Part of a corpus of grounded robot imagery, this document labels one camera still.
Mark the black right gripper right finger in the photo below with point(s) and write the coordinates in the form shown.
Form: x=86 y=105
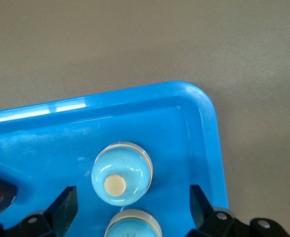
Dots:
x=200 y=209

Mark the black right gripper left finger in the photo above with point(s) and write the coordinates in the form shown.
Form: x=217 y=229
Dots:
x=63 y=209

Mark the light blue call bell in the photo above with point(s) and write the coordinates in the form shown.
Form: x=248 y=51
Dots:
x=132 y=227
x=122 y=174

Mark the blue plastic tray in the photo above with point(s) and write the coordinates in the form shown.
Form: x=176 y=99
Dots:
x=60 y=138

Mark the brown table cover mat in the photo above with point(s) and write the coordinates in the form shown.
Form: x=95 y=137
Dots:
x=110 y=37

